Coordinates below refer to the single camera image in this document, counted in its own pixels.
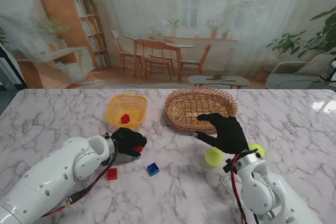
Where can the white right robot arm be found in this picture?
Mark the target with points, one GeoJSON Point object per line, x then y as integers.
{"type": "Point", "coordinates": [267, 192]}

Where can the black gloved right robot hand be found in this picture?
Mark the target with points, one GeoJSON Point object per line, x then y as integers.
{"type": "Point", "coordinates": [231, 136]}

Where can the red toy block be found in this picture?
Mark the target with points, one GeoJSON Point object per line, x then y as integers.
{"type": "Point", "coordinates": [138, 148]}
{"type": "Point", "coordinates": [112, 174]}
{"type": "Point", "coordinates": [125, 118]}

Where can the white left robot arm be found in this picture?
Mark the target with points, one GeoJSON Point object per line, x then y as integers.
{"type": "Point", "coordinates": [52, 176]}

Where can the yellow-green tennis ball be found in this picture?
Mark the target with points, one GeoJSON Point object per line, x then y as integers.
{"type": "Point", "coordinates": [212, 158]}
{"type": "Point", "coordinates": [258, 149]}

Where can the black tripod stand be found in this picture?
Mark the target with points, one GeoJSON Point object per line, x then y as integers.
{"type": "Point", "coordinates": [331, 72]}

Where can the printed room backdrop curtain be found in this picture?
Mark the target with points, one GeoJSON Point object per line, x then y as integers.
{"type": "Point", "coordinates": [168, 11]}

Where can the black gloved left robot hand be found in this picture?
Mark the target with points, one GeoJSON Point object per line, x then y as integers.
{"type": "Point", "coordinates": [127, 140]}

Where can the oval wicker basket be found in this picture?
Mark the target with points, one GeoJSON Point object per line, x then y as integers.
{"type": "Point", "coordinates": [189, 103]}

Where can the blue toy block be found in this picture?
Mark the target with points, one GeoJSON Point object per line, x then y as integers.
{"type": "Point", "coordinates": [153, 169]}

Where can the yellow plastic basket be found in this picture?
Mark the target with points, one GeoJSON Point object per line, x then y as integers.
{"type": "Point", "coordinates": [115, 113]}

